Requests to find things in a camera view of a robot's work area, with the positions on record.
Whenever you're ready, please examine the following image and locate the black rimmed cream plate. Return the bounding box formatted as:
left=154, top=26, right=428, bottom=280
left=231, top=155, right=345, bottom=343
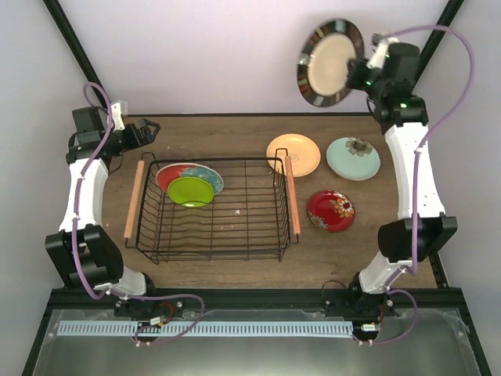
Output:
left=297, top=18, right=365, bottom=108

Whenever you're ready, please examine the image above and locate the lime green plate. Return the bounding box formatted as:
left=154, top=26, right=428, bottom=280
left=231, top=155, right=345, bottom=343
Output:
left=167, top=176, right=214, bottom=208

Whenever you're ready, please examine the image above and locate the light green flower plate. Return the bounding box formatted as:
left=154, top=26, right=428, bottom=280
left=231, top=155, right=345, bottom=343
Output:
left=326, top=137, right=380, bottom=181

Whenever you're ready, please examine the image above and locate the yellow orange plate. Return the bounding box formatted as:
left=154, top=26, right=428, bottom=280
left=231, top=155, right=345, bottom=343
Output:
left=266, top=133, right=321, bottom=177

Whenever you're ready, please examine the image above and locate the red floral plate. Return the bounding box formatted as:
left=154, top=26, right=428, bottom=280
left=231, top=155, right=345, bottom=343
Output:
left=307, top=190, right=355, bottom=233

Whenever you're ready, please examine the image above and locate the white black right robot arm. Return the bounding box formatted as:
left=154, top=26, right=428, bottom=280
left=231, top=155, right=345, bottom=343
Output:
left=347, top=38, right=457, bottom=316

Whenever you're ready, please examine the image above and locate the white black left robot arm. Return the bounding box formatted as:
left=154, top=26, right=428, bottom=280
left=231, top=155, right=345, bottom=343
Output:
left=45, top=101, right=160, bottom=316

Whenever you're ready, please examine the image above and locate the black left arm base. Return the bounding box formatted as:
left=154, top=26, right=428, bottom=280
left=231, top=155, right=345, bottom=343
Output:
left=114, top=298, right=185, bottom=320

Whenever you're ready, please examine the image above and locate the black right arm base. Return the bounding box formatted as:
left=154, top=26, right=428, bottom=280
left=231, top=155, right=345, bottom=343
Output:
left=320, top=273, right=386, bottom=345

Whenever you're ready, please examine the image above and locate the red teal patterned plate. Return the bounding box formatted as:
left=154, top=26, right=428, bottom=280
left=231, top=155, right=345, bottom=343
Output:
left=155, top=163, right=224, bottom=195

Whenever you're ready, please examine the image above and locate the clear plastic sheet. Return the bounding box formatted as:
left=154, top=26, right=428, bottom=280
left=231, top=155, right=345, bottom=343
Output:
left=34, top=309, right=479, bottom=375

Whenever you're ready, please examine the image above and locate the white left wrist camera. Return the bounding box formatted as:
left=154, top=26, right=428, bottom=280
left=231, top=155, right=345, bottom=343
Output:
left=111, top=100, right=128, bottom=132

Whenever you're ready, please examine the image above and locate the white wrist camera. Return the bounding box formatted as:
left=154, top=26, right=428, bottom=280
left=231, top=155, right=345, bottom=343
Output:
left=111, top=100, right=128, bottom=132
left=366, top=34, right=399, bottom=69

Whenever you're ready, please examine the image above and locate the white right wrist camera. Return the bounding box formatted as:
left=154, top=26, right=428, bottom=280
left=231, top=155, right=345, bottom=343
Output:
left=366, top=34, right=399, bottom=69

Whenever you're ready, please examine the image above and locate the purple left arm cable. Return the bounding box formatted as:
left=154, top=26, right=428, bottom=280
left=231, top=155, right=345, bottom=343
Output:
left=82, top=81, right=207, bottom=348

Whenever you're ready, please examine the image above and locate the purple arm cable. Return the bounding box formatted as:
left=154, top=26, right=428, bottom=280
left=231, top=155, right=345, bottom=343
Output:
left=375, top=24, right=477, bottom=346
left=82, top=81, right=207, bottom=348

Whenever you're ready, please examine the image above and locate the black wire dish rack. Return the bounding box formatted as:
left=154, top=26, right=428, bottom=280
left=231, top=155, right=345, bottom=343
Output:
left=125, top=157, right=300, bottom=265

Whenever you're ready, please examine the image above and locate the left wooden rack handle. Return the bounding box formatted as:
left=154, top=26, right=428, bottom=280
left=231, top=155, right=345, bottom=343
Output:
left=124, top=160, right=145, bottom=240

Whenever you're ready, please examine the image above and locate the wooden rack handle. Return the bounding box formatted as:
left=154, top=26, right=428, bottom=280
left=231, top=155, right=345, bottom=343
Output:
left=285, top=155, right=301, bottom=236
left=124, top=160, right=145, bottom=240

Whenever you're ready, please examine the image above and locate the right wooden rack handle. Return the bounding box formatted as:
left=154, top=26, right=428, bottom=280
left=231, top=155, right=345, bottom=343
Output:
left=285, top=155, right=301, bottom=236

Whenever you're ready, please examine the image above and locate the light blue slotted cable duct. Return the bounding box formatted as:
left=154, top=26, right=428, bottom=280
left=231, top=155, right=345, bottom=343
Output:
left=56, top=320, right=353, bottom=338

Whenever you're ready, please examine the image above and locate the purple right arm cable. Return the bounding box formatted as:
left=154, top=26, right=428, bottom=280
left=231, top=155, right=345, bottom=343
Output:
left=375, top=24, right=477, bottom=346

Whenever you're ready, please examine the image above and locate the black aluminium frame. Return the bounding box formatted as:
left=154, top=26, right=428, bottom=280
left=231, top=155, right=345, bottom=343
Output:
left=23, top=1, right=491, bottom=375

